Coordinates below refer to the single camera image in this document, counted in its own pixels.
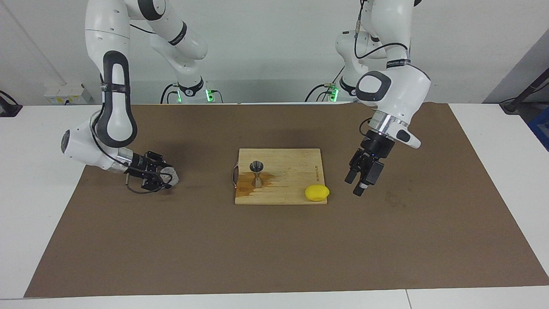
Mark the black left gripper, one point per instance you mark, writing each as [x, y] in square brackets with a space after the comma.
[371, 163]

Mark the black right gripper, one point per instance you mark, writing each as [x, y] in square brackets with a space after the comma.
[139, 167]

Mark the clear glass cup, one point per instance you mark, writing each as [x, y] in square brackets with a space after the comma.
[170, 176]

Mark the steel cocktail jigger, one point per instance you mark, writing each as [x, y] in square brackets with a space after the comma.
[257, 174]

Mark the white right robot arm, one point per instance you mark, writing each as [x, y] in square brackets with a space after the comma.
[111, 25]

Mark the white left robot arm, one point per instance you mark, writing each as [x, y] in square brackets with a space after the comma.
[403, 86]

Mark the yellow lemon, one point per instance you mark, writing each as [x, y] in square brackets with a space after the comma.
[317, 192]

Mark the wooden cutting board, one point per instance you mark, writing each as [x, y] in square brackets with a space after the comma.
[291, 167]

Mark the brown table mat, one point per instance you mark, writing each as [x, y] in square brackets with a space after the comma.
[274, 249]

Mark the black stand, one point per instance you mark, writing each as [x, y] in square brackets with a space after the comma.
[510, 105]

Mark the blue crate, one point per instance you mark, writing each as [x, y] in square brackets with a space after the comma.
[541, 126]

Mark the white wall socket box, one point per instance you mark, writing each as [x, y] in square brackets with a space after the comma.
[64, 94]

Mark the black clamp mount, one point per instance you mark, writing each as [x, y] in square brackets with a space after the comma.
[8, 109]

